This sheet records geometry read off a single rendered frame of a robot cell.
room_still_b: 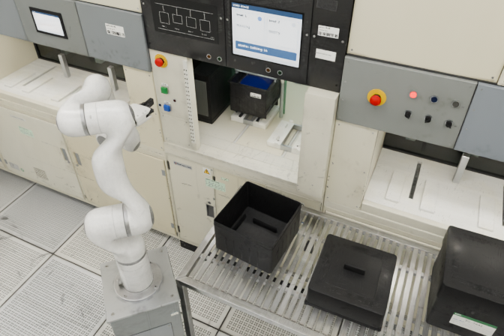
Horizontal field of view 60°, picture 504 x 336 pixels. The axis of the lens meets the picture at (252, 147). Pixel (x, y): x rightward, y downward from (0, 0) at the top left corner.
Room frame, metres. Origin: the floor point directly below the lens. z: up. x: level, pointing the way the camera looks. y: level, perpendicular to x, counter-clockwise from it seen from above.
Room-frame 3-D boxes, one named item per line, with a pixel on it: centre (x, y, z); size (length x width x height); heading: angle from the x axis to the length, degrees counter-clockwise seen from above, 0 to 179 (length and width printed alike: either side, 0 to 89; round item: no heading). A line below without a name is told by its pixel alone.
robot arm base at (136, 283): (1.02, 0.46, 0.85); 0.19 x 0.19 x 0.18
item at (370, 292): (1.00, -0.39, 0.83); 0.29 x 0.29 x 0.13; 67
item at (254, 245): (1.24, -0.03, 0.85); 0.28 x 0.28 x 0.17; 60
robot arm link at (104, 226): (1.01, 0.49, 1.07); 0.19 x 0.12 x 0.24; 105
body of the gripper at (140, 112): (1.56, 0.51, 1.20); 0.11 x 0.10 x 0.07; 155
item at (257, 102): (2.03, -0.02, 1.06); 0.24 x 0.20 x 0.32; 65
